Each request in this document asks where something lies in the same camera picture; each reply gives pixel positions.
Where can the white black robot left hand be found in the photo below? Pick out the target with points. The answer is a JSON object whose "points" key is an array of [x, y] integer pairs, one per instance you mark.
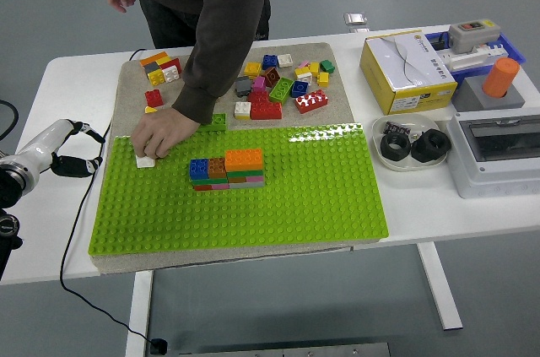
{"points": [[42, 142]]}

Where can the person's left hand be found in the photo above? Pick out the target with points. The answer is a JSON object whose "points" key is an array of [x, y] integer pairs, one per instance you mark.
{"points": [[162, 133]]}

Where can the white and orange brick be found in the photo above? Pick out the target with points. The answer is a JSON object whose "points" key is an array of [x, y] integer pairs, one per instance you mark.
{"points": [[145, 163]]}

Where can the red square brick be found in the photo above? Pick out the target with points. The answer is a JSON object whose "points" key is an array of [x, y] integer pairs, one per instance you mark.
{"points": [[154, 98]]}

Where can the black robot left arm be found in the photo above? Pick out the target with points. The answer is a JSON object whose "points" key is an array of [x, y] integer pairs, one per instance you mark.
{"points": [[8, 194]]}

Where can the yellow curved brick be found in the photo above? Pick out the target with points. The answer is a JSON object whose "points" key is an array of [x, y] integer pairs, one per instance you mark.
{"points": [[149, 110]]}

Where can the blue toy brick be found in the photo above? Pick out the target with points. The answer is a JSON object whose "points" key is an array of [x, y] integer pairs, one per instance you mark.
{"points": [[199, 168], [299, 89], [270, 62]]}

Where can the lime three-stud brick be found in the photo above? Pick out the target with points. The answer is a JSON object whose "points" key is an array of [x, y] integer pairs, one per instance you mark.
{"points": [[217, 122]]}

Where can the yellow square brick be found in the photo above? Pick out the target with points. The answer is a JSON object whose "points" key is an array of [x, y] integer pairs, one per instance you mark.
{"points": [[156, 77], [253, 69]]}

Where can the white square brick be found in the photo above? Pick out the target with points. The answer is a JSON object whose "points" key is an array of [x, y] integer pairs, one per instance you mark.
{"points": [[285, 61], [171, 74], [242, 109]]}

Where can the brown toy brick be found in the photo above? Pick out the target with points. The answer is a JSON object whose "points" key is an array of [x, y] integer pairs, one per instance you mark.
{"points": [[217, 167], [272, 76]]}

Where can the grey toy brick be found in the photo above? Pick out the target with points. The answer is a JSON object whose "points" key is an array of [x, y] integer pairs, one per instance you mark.
{"points": [[150, 68]]}

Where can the green flat brick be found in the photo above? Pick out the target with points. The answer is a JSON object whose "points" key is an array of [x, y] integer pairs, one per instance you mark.
{"points": [[208, 181], [245, 173]]}

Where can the red flat brick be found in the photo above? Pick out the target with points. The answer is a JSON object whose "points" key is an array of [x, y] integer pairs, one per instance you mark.
{"points": [[202, 187]]}

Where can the red toy brick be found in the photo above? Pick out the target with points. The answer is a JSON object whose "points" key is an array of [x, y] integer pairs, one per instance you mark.
{"points": [[174, 65]]}

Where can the small yellow brick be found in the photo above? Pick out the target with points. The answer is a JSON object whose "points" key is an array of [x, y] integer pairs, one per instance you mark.
{"points": [[314, 68], [164, 61], [323, 79]]}

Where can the orange flat brick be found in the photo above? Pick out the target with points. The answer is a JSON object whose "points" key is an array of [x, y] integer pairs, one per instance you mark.
{"points": [[152, 57]]}

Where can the pink flat brick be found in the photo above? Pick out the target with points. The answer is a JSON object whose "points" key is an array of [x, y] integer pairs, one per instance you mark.
{"points": [[255, 179], [220, 186]]}

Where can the large orange brick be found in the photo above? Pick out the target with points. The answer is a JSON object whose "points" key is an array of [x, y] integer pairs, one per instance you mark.
{"points": [[244, 160]]}

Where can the brown flat brick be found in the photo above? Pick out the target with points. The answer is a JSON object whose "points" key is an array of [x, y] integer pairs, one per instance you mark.
{"points": [[237, 180]]}

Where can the dark grey brick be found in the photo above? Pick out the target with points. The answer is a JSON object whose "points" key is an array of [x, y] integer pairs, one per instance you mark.
{"points": [[243, 86]]}

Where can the grey flat brick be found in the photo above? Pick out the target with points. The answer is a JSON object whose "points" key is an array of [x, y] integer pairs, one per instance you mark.
{"points": [[246, 184]]}

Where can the large red stepped brick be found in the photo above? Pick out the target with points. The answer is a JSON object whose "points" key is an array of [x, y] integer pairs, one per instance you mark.
{"points": [[266, 110]]}

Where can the pink toy brick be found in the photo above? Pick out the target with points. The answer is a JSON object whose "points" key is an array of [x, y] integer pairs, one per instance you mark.
{"points": [[258, 84]]}

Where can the lime long brick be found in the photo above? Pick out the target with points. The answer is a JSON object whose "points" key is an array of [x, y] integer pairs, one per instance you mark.
{"points": [[281, 90]]}

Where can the green studded baseplate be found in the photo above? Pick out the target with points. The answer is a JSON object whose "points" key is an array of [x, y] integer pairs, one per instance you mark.
{"points": [[295, 205]]}

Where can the red long brick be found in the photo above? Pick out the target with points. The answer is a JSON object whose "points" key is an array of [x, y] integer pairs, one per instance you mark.
{"points": [[312, 106]]}

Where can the white and yellow brick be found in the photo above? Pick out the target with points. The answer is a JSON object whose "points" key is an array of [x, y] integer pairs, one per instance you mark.
{"points": [[304, 76]]}

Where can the small pink brick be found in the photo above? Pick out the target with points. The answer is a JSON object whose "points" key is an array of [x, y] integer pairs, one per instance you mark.
{"points": [[304, 64]]}

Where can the dark green brick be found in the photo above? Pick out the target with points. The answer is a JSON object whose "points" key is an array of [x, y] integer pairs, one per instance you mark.
{"points": [[327, 66]]}

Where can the white table leg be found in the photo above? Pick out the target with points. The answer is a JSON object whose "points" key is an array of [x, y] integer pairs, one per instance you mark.
{"points": [[141, 310], [436, 285]]}

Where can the black plug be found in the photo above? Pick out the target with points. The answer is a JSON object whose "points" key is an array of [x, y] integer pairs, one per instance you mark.
{"points": [[159, 346]]}

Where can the small purple circuit module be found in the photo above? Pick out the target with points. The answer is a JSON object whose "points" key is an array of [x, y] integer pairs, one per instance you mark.
{"points": [[394, 126]]}

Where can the yellow white cardboard box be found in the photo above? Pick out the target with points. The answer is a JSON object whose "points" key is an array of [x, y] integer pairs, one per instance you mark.
{"points": [[405, 66]]}

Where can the white dish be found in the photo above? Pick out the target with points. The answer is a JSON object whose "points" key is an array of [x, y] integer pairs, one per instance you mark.
{"points": [[417, 122]]}

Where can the large black hex nut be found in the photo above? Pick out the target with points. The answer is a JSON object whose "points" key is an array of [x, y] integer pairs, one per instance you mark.
{"points": [[422, 154]]}

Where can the small black part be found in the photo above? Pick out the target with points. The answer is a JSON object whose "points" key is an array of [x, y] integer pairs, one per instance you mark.
{"points": [[442, 42]]}

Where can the white electrical component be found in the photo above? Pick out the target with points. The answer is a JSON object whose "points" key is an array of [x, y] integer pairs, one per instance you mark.
{"points": [[464, 62]]}

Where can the grey block base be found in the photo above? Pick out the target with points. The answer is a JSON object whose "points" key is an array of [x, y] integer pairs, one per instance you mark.
{"points": [[472, 97]]}

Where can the orange cylinder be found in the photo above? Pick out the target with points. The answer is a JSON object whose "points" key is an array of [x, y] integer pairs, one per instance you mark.
{"points": [[500, 78]]}

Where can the blue plastic tray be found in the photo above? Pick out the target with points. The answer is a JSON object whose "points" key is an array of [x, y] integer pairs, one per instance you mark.
{"points": [[515, 55]]}

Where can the silver metal bracket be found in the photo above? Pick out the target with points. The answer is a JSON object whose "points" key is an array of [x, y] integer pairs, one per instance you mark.
{"points": [[354, 19]]}

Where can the grey electrical enclosure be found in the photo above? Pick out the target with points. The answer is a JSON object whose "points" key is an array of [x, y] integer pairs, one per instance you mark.
{"points": [[481, 180]]}

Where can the grey switch box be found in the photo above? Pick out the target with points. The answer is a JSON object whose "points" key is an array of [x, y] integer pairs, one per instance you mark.
{"points": [[472, 38]]}

